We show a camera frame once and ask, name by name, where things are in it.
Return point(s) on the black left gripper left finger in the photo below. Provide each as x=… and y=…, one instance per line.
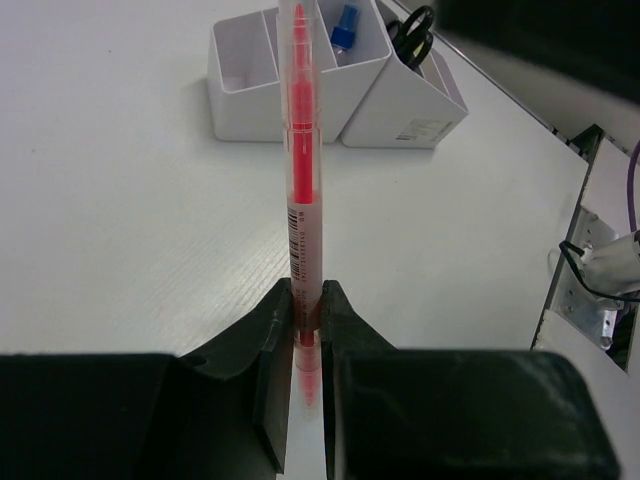
x=218, y=412

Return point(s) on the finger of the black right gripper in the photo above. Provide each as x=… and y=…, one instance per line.
x=594, y=42

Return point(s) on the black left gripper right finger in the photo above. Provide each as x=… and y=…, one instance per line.
x=392, y=413

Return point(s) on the large black-handled scissors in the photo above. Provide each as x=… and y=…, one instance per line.
x=406, y=35

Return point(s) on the clear spray bottle blue cap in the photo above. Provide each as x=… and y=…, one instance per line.
x=344, y=32

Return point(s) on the pink thin highlighter pen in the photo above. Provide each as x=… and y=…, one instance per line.
x=302, y=140

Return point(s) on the yellow thin highlighter pen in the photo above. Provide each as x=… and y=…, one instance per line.
x=422, y=50

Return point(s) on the white divided organizer right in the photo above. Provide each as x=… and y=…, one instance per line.
x=405, y=108

